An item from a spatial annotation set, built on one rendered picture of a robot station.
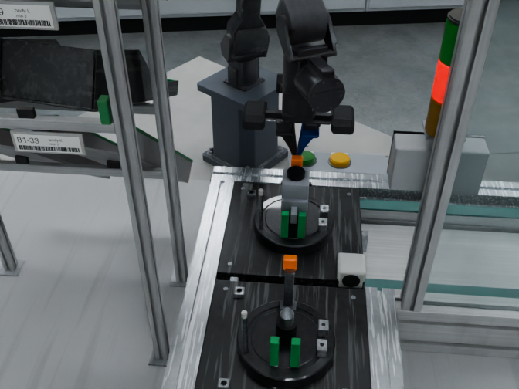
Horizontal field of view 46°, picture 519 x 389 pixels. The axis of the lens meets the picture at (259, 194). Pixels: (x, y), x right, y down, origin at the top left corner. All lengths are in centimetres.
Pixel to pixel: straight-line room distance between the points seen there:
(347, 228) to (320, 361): 30
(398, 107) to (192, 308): 253
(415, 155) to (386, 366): 31
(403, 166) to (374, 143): 67
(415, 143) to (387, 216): 37
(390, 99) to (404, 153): 260
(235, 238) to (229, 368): 26
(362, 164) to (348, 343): 46
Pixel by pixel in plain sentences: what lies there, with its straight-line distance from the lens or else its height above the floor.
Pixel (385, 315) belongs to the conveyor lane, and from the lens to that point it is 97.
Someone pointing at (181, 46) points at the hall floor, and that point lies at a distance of 395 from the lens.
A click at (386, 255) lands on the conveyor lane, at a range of 113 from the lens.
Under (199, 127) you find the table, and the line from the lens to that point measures 154.
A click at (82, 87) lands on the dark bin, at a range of 78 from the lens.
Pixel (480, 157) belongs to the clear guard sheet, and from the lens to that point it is 82.
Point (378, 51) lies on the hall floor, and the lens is 393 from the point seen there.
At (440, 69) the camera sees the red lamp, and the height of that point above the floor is 135.
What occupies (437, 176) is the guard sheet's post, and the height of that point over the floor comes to 122.
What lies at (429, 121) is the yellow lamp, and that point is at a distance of 81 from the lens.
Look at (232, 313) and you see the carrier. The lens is 95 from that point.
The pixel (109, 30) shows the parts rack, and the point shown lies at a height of 143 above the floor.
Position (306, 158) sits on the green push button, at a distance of 124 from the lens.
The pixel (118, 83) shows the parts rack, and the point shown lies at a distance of 70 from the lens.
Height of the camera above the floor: 170
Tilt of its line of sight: 39 degrees down
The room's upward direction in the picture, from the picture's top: straight up
